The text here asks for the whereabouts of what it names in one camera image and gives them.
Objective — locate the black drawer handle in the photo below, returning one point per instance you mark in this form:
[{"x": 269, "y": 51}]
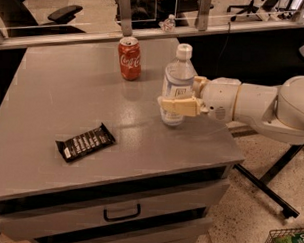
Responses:
[{"x": 121, "y": 212}]

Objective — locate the red coke can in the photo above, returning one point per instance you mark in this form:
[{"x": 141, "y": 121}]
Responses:
[{"x": 129, "y": 58}]

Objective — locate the grey drawer cabinet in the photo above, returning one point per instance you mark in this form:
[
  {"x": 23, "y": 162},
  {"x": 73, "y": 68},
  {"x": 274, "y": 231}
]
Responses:
[{"x": 176, "y": 174}]

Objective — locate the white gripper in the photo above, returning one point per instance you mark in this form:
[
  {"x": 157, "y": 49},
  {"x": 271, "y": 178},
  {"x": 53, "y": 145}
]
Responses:
[{"x": 219, "y": 97}]

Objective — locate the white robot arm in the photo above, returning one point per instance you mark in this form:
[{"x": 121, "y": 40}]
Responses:
[{"x": 276, "y": 112}]

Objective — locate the distant black office chair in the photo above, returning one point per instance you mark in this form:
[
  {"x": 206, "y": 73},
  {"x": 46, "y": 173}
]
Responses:
[{"x": 263, "y": 12}]

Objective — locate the black snack bar wrapper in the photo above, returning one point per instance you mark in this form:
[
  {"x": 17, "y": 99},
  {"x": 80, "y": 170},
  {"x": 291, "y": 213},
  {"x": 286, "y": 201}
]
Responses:
[{"x": 86, "y": 143}]

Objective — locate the blue label plastic bottle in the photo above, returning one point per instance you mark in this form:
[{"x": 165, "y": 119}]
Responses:
[{"x": 179, "y": 73}]

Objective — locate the small clear bottle background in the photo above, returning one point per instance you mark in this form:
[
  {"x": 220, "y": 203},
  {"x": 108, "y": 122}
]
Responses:
[{"x": 168, "y": 25}]

